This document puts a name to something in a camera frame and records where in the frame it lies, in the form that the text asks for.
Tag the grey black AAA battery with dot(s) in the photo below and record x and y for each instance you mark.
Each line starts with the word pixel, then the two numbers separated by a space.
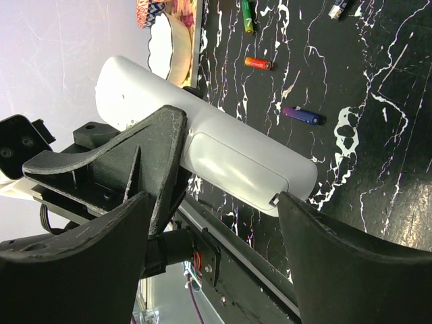
pixel 340 9

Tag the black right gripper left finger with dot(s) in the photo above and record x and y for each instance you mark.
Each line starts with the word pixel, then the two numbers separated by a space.
pixel 86 275

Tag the floral rectangular tray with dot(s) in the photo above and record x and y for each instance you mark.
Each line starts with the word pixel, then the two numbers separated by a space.
pixel 187 13

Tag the white remote control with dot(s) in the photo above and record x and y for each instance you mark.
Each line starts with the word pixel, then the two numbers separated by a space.
pixel 220 149

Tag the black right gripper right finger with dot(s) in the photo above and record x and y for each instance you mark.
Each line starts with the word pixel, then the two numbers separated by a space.
pixel 344 275

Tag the purple blue AAA battery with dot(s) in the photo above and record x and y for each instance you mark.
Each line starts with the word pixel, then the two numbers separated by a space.
pixel 302 115

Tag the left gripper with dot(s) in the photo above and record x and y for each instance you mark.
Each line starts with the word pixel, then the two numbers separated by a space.
pixel 81 189

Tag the orange red AAA battery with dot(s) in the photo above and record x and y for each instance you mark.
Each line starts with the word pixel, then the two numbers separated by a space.
pixel 261 64

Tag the green AAA battery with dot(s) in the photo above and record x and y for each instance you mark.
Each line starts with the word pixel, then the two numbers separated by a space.
pixel 247 16

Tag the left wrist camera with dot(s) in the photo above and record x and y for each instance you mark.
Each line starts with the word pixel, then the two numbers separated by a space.
pixel 21 140

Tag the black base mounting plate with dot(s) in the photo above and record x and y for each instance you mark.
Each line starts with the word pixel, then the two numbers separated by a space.
pixel 240 285

